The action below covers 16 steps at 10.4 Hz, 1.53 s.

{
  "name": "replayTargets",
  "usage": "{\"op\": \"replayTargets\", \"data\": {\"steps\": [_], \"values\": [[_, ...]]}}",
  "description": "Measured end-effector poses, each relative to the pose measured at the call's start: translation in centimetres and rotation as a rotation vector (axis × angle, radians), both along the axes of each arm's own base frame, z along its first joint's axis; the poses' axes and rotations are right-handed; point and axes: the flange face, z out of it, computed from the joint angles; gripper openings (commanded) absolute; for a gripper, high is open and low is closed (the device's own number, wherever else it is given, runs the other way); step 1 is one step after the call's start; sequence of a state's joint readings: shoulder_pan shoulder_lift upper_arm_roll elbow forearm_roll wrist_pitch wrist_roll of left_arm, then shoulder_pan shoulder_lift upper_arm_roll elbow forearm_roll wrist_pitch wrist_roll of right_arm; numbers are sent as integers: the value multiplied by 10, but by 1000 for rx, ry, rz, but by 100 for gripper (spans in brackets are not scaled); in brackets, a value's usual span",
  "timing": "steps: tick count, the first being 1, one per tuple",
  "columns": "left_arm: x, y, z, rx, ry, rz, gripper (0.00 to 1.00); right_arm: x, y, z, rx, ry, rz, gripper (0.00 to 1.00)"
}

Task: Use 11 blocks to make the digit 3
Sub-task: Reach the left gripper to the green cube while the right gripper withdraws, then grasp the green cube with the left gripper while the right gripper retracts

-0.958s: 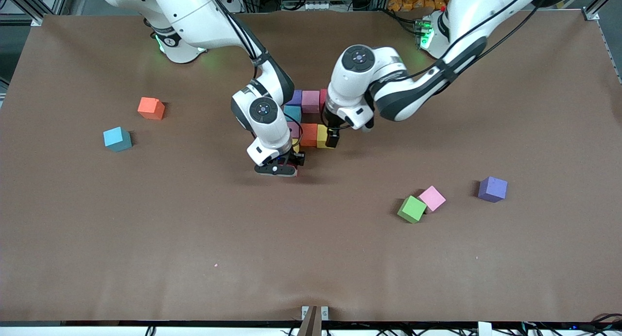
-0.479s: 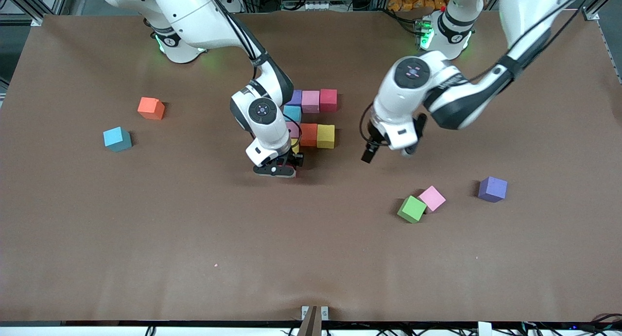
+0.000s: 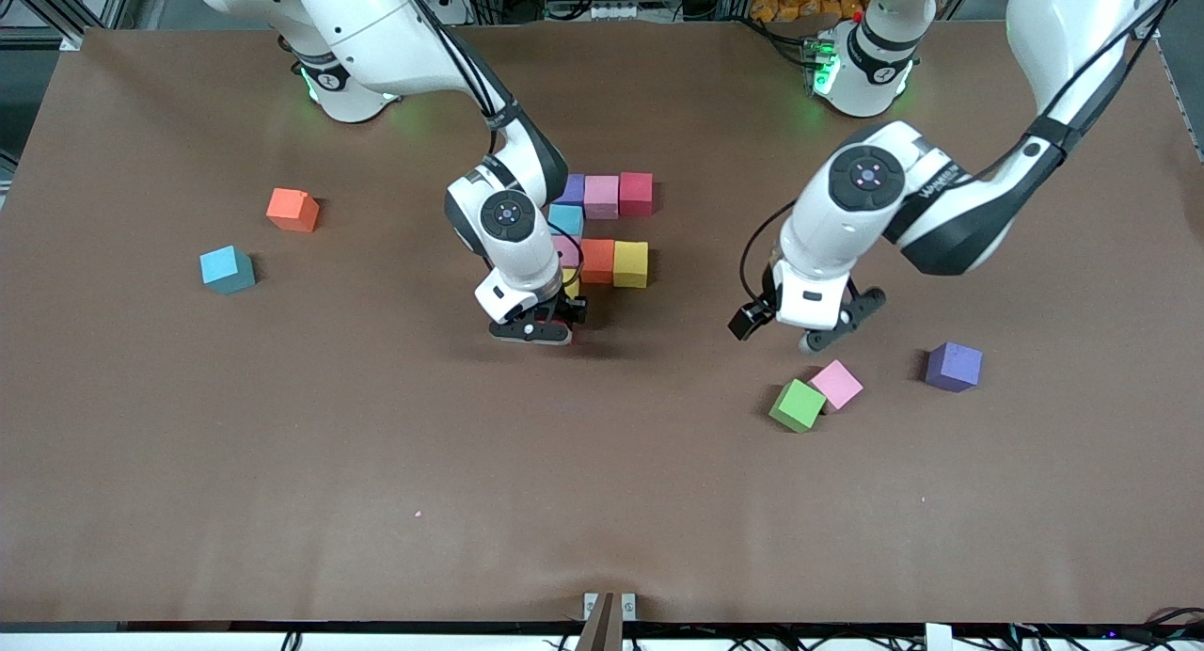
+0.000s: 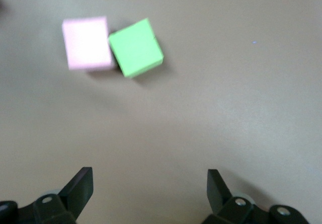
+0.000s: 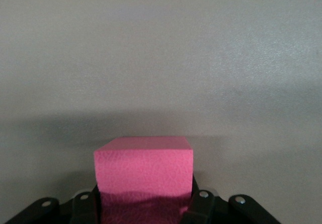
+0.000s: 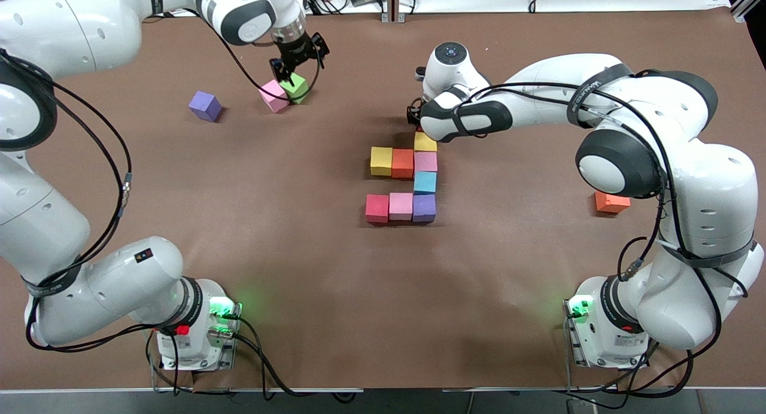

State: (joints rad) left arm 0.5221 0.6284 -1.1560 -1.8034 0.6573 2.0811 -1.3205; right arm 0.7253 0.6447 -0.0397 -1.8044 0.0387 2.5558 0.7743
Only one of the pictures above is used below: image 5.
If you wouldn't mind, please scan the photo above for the red foam block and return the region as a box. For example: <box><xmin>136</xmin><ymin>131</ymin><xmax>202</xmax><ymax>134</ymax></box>
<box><xmin>93</xmin><ymin>136</ymin><xmax>195</xmax><ymax>224</ymax></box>

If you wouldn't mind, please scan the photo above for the paper table cover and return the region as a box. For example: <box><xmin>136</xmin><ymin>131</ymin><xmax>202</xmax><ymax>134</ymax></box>
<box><xmin>0</xmin><ymin>0</ymin><xmax>322</xmax><ymax>224</ymax></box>

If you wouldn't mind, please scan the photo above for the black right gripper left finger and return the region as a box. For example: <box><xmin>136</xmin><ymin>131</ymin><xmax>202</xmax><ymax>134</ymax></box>
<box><xmin>70</xmin><ymin>183</ymin><xmax>103</xmax><ymax>224</ymax></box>

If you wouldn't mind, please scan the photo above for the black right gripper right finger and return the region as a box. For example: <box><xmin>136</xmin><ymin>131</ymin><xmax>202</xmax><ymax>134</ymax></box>
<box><xmin>180</xmin><ymin>175</ymin><xmax>222</xmax><ymax>224</ymax></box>

